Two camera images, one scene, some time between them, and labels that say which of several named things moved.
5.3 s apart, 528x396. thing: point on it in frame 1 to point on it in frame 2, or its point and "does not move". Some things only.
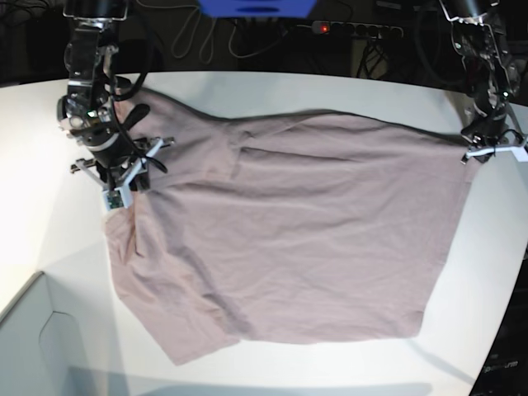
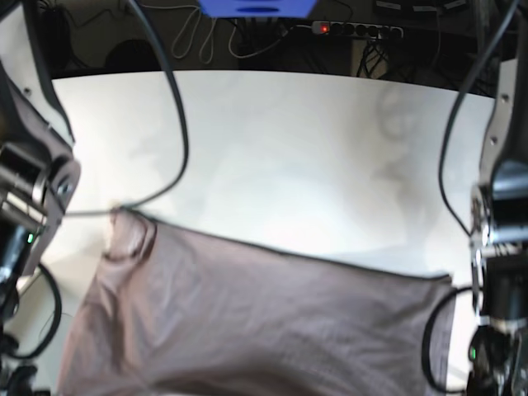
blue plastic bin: (257, 9) does not move
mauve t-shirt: (309, 226) to (172, 312)
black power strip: (358, 30) does not move
